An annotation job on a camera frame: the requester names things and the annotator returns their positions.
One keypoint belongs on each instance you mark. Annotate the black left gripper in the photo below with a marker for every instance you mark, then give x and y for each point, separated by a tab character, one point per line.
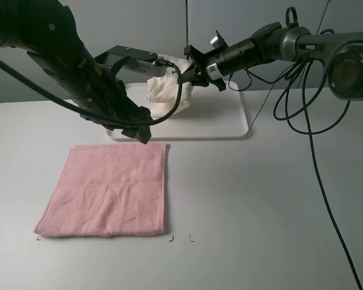
95	89

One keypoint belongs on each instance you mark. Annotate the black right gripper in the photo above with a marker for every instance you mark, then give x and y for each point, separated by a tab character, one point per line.
204	69

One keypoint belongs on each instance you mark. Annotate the cream white towel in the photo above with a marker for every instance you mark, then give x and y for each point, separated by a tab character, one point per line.
162	94

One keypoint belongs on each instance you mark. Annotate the pink towel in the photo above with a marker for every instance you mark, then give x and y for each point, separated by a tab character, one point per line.
109	190

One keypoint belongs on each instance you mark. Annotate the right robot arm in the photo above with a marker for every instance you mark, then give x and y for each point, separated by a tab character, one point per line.
340	53

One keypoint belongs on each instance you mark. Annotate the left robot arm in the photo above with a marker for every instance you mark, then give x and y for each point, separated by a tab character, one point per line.
47	31

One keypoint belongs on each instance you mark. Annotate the white rectangular plastic tray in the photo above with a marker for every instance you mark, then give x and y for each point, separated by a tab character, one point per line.
212	115

